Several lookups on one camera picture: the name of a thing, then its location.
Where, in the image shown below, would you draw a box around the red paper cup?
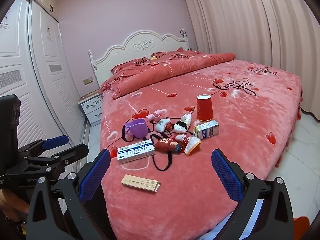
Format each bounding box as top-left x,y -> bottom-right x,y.
196,94 -> 215,122

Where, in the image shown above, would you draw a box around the small white blue carton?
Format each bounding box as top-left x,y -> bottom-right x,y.
194,120 -> 220,140

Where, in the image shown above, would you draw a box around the white nightstand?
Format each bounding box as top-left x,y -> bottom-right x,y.
77,91 -> 104,127

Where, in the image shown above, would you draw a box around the pink printed pillow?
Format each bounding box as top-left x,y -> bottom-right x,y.
111,57 -> 151,74
151,47 -> 198,61

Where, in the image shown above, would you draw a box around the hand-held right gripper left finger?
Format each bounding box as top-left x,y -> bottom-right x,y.
26,149 -> 118,240

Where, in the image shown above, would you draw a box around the white wardrobe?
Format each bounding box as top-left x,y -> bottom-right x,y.
0,0 -> 88,155

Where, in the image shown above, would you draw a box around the pink plastic clip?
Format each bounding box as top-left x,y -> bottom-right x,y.
147,109 -> 164,122

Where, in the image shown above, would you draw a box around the purple plastic cup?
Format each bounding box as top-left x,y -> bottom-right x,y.
124,119 -> 151,141

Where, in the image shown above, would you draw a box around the pink printed blanket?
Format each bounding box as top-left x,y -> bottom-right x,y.
100,59 -> 303,240

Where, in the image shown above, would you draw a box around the black cord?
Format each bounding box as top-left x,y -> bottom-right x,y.
122,126 -> 175,172

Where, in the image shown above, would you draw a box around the pale pink curtain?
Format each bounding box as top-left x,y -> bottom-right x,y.
179,0 -> 320,121

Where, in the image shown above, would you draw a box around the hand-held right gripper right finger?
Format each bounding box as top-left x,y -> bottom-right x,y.
211,149 -> 294,240

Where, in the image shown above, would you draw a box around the white carved headboard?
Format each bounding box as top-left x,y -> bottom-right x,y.
88,29 -> 190,90

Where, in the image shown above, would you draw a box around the orange trash bin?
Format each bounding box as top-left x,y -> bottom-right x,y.
294,216 -> 316,233

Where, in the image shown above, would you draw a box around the white tissue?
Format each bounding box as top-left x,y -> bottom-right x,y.
173,113 -> 193,134

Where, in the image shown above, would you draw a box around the white red toy shoe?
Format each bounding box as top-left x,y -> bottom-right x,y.
175,134 -> 202,156

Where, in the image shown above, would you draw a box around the brown monkey plush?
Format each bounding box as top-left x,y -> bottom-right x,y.
153,136 -> 185,154

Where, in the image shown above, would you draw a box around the long blue white medicine box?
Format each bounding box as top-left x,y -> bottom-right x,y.
117,139 -> 155,165

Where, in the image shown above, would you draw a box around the white baby sock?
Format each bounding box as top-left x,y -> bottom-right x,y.
155,118 -> 172,132

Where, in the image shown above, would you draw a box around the flat beige box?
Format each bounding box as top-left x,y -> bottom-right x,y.
121,174 -> 161,193

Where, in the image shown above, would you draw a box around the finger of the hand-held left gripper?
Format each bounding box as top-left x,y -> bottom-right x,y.
24,144 -> 90,178
17,135 -> 69,160

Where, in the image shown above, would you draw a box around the person's left hand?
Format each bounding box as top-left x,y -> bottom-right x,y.
0,189 -> 30,215

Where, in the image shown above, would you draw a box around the folded pink quilt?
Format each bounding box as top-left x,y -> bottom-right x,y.
110,51 -> 237,99

